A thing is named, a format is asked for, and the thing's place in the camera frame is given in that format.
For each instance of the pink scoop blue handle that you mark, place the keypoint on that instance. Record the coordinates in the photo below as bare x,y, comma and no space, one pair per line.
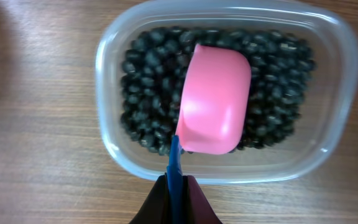
212,112

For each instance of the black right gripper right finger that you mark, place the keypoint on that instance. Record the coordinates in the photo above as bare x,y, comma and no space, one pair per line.
195,204

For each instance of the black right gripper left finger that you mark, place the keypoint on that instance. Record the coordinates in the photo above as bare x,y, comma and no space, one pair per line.
156,207

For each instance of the black beans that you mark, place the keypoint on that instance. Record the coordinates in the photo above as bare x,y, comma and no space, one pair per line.
156,64

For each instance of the clear plastic container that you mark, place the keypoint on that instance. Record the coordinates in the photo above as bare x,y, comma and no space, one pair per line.
324,111

